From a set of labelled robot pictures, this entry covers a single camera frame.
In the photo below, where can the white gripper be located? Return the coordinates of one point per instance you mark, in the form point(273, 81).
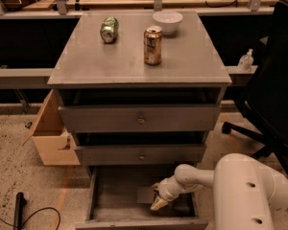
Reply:
point(166, 189)

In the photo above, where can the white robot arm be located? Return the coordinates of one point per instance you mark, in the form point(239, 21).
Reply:
point(245, 191)

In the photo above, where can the grey open bottom drawer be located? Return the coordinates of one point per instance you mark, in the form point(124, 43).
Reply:
point(120, 198)

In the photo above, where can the grey middle drawer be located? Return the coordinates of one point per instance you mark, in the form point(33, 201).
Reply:
point(139, 154)

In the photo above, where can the grey top drawer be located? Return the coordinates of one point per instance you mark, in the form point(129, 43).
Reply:
point(136, 118)

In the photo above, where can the grey drawer cabinet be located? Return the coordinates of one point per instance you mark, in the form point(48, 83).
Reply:
point(93, 73)

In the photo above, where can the black cylinder tool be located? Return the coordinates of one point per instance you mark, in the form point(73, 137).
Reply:
point(20, 203)

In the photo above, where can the black office chair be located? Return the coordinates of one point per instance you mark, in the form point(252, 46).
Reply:
point(265, 102)

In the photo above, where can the gold soda can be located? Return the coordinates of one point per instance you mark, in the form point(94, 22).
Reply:
point(152, 45)

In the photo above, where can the green soda can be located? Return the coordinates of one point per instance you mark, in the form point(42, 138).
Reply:
point(109, 29)

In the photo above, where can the white bowl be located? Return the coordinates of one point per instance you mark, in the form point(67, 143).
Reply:
point(169, 21)

